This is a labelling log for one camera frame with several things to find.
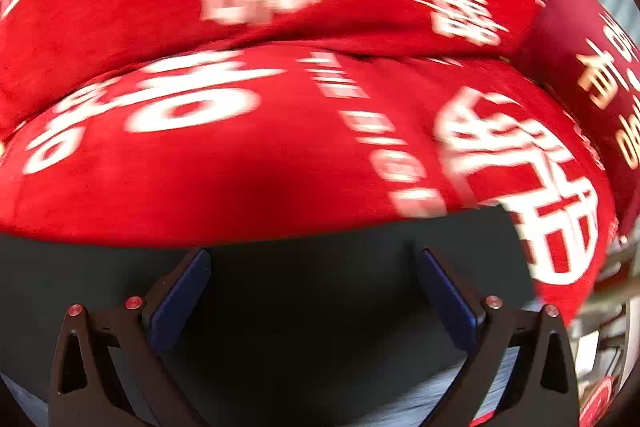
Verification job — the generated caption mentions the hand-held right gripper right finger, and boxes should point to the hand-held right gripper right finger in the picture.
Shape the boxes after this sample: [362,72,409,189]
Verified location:
[419,248,581,427]

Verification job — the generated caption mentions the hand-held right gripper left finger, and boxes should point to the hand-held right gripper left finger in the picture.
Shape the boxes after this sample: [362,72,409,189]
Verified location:
[47,248,213,427]

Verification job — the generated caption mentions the black pants with grey lining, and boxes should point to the black pants with grey lining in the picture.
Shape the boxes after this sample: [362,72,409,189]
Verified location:
[0,204,541,427]

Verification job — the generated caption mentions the red printed sofa seat cushion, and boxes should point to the red printed sofa seat cushion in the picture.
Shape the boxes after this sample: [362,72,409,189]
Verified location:
[0,48,622,329]

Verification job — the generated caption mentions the dark red printed pillow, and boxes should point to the dark red printed pillow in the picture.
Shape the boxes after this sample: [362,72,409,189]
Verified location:
[519,0,640,230]

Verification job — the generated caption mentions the red printed sofa back cushion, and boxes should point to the red printed sofa back cushion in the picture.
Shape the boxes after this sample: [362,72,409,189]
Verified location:
[0,0,557,130]

